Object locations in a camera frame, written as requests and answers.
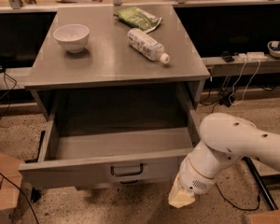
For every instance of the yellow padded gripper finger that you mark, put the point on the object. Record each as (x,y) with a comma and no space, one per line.
(180,194)

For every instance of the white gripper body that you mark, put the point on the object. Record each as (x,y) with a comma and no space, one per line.
(192,178)

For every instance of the grey top drawer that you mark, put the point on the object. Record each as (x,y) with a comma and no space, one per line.
(90,130)

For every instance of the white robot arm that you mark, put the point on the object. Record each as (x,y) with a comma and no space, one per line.
(224,139)

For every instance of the grey metal drawer cabinet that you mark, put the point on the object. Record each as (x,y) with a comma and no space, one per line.
(108,60)

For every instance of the black metal floor bar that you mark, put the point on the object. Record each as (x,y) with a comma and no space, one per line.
(262,187)

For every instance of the cardboard box bottom right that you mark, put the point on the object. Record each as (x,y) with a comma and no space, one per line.
(270,217)

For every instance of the cardboard box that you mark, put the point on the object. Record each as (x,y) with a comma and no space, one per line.
(9,195)
(270,217)

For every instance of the black remote device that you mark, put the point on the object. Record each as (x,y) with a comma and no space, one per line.
(227,57)

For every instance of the white power strip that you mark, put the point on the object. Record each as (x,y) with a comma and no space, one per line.
(252,56)

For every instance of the clear plastic water bottle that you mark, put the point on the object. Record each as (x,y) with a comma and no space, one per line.
(147,45)

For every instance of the blue white patterned bowl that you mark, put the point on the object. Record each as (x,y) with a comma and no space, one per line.
(274,48)

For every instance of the green snack bag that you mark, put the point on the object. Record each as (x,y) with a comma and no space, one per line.
(136,17)

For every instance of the cardboard box left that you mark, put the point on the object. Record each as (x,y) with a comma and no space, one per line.
(9,195)

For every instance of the white ceramic bowl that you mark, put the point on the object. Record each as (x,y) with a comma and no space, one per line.
(72,37)

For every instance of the black drawer handle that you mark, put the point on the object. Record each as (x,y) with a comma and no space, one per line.
(121,171)

